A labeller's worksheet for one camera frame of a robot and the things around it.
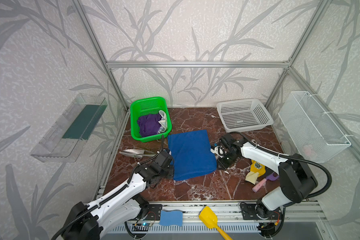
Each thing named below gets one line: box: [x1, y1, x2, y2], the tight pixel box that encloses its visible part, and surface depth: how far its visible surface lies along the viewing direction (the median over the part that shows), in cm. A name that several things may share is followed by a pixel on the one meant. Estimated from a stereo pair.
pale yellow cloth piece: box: [245, 171, 259, 185], surface depth 85 cm
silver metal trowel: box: [118, 148, 157, 158], surface depth 98 cm
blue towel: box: [168, 129, 217, 181], surface depth 95 cm
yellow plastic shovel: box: [199, 206, 232, 240], surface depth 72 cm
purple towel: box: [137, 114, 162, 137], surface depth 104 cm
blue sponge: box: [159, 209, 183, 227], surface depth 72 cm
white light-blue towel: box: [158, 110, 168, 134], surface depth 107 cm
